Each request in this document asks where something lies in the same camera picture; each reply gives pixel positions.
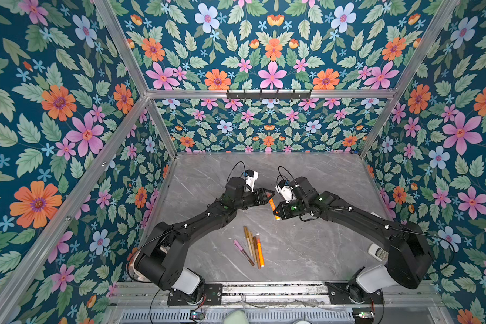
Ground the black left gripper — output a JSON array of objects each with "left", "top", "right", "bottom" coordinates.
[{"left": 234, "top": 185, "right": 275, "bottom": 210}]

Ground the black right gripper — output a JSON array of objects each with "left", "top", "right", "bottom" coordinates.
[{"left": 271, "top": 200, "right": 308, "bottom": 220}]

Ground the orange highlighter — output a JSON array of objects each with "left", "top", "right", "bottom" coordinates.
[
  {"left": 269, "top": 198, "right": 281, "bottom": 220},
  {"left": 255, "top": 234, "right": 265, "bottom": 268}
]

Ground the beige pen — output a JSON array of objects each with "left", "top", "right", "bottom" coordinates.
[{"left": 248, "top": 231, "right": 261, "bottom": 269}]

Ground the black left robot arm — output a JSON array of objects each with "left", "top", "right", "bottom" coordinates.
[{"left": 133, "top": 177, "right": 275, "bottom": 296}]

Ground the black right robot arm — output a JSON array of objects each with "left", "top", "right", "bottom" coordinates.
[{"left": 274, "top": 177, "right": 434, "bottom": 303}]

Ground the gold brown pen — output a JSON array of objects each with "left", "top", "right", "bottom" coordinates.
[{"left": 243, "top": 225, "right": 255, "bottom": 261}]

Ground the pink cap brown pen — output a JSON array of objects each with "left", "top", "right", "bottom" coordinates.
[{"left": 233, "top": 239, "right": 255, "bottom": 267}]

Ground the white remote control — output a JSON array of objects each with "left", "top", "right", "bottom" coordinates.
[{"left": 368, "top": 243, "right": 389, "bottom": 262}]

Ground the metal hook rack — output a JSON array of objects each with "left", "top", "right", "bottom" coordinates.
[{"left": 225, "top": 89, "right": 312, "bottom": 101}]

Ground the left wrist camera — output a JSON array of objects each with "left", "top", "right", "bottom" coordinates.
[{"left": 244, "top": 170, "right": 259, "bottom": 192}]

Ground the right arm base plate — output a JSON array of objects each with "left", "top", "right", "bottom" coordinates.
[{"left": 324, "top": 267, "right": 385, "bottom": 305}]

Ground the aluminium front rail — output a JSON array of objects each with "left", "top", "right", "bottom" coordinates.
[{"left": 109, "top": 280, "right": 444, "bottom": 307}]

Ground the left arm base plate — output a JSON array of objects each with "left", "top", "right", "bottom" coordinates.
[{"left": 167, "top": 283, "right": 224, "bottom": 306}]

